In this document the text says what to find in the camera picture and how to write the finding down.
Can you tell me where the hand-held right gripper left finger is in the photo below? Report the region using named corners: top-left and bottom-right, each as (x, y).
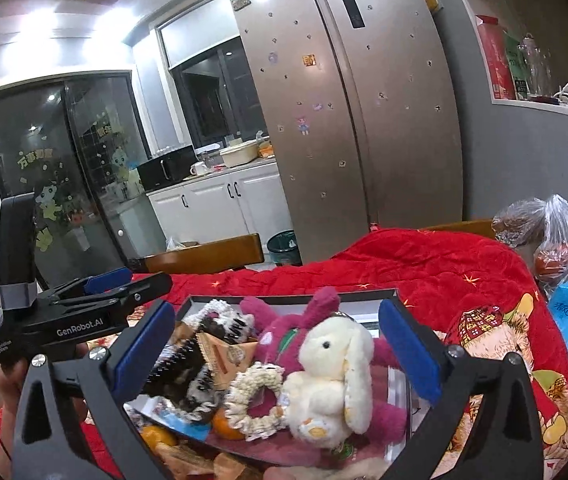
top-left (11, 301), bottom-right (177, 480)

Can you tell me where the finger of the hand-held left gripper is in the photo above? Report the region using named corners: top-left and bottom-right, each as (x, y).
top-left (44, 272), bottom-right (173, 317)
top-left (39, 267), bottom-right (134, 306)

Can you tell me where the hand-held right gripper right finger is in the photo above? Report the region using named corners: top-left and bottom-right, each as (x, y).
top-left (378, 299), bottom-right (552, 480)

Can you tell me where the beige furry hair clip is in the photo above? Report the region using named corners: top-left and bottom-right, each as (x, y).
top-left (141, 332), bottom-right (223, 424)

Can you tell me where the dark storage box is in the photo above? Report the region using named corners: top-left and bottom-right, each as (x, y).
top-left (124, 287), bottom-right (415, 463)

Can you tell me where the kraft paper packet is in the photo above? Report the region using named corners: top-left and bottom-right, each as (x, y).
top-left (196, 332), bottom-right (261, 392)

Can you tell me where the cream plush rabbit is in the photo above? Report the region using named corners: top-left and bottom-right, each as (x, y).
top-left (281, 315), bottom-right (376, 447)

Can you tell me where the cream crochet scrunchie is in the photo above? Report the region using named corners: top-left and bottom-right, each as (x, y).
top-left (224, 361), bottom-right (288, 444)

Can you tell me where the person's left hand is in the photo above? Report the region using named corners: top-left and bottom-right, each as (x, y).
top-left (0, 359), bottom-right (32, 471)

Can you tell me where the wooden chair back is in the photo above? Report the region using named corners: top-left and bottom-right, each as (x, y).
top-left (129, 232), bottom-right (265, 277)

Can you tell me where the red printed blanket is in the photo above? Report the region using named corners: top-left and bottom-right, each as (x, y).
top-left (0, 227), bottom-right (568, 480)

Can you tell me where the tangerine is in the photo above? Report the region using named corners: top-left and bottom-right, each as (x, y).
top-left (140, 425), bottom-right (178, 452)
top-left (212, 406), bottom-right (246, 442)

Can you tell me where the white kitchen cabinet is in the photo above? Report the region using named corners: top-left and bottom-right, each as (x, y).
top-left (146, 160), bottom-right (293, 257)

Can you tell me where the black microwave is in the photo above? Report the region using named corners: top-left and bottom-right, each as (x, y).
top-left (136, 146), bottom-right (198, 192)

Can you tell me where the glass sliding door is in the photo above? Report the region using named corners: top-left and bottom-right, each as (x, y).
top-left (0, 71), bottom-right (153, 292)

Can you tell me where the dark trash bin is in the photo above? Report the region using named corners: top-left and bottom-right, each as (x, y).
top-left (266, 230), bottom-right (303, 267)

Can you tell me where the clear plastic bag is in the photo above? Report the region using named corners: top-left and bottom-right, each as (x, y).
top-left (491, 194), bottom-right (568, 287)

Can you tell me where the dark kitchen window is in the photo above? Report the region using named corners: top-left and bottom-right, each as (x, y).
top-left (169, 37), bottom-right (265, 149)

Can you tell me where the silver double-door refrigerator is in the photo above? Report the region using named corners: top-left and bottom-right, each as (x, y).
top-left (233, 0), bottom-right (466, 267)

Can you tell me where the red box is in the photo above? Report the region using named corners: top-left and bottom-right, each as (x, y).
top-left (475, 15), bottom-right (518, 101)

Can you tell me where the green box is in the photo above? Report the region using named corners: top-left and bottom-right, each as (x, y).
top-left (503, 30), bottom-right (530, 101)

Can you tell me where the clear glass jar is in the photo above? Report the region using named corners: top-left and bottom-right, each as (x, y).
top-left (519, 34), bottom-right (555, 101)

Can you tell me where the white wall shelf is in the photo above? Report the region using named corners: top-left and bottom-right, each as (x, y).
top-left (454, 0), bottom-right (568, 127)

